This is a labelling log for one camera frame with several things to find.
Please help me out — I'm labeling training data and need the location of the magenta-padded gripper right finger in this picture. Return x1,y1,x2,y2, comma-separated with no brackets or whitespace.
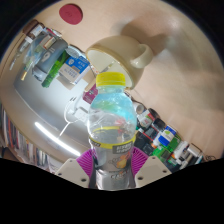
131,147,173,188

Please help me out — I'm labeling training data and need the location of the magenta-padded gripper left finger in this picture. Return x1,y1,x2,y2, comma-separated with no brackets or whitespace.
54,148,98,188

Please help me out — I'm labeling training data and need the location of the clear yellow-capped drink bottle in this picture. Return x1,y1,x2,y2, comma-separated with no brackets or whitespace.
87,71,138,192

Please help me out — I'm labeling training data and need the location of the large green jar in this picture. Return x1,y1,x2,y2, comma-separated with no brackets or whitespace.
168,136,183,153

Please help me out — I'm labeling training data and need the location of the under-shelf light strip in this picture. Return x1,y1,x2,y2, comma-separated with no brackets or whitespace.
34,121,83,158

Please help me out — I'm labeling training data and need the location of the blue-lidded white box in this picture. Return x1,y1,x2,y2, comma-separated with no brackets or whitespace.
158,124,178,148

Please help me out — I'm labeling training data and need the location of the magenta foil pouch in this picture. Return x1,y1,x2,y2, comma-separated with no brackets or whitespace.
82,83,99,105

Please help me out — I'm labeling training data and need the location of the blue and white carton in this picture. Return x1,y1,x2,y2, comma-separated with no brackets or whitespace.
59,54,92,86

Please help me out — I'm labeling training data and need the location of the cream ceramic mug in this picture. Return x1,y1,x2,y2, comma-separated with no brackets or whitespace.
85,34,154,90

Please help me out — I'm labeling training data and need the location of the white-lidded brown jar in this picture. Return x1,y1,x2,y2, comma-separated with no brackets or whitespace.
29,24,46,39

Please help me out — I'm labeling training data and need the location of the brown mug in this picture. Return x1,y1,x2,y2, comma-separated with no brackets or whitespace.
22,19,40,36

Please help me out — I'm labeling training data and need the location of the flat round red coaster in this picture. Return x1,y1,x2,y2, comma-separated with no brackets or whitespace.
58,3,84,26

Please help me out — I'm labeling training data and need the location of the white wall power strip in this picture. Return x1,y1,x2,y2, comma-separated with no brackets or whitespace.
64,96,89,124

